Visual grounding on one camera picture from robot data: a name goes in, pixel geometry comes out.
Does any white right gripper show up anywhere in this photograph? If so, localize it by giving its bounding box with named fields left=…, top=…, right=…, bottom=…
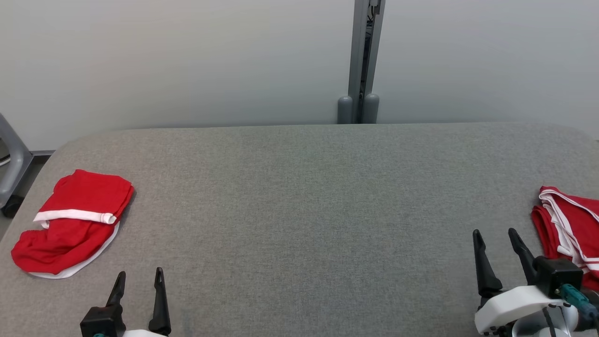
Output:
left=472, top=228, right=569, bottom=335

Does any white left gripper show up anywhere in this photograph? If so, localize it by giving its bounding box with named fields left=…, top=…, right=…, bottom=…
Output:
left=105, top=267, right=172, bottom=337

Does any red shorts white trim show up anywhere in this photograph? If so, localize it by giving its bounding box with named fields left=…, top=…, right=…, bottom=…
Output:
left=11, top=169, right=135, bottom=280

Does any red white basketball jersey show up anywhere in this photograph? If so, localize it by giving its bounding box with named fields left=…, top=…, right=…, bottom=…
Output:
left=531, top=186, right=599, bottom=292

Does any black chair caster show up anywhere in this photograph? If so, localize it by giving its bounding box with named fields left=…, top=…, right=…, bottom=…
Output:
left=1, top=194, right=24, bottom=218

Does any grey fabric sofa surface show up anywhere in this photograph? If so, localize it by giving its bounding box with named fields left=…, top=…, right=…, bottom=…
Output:
left=0, top=123, right=599, bottom=337

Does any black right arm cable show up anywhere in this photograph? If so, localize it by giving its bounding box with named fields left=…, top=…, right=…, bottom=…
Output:
left=542, top=307, right=558, bottom=337

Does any teal right camera connector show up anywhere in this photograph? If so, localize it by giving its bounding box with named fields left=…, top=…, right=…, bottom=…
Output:
left=559, top=284, right=599, bottom=320

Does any grey cylindrical post cap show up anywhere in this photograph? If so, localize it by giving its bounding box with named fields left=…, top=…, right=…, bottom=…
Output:
left=337, top=96, right=353, bottom=125
left=363, top=93, right=380, bottom=125

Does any grey metal partition post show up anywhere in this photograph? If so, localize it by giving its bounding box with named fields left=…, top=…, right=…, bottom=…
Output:
left=348, top=0, right=386, bottom=125

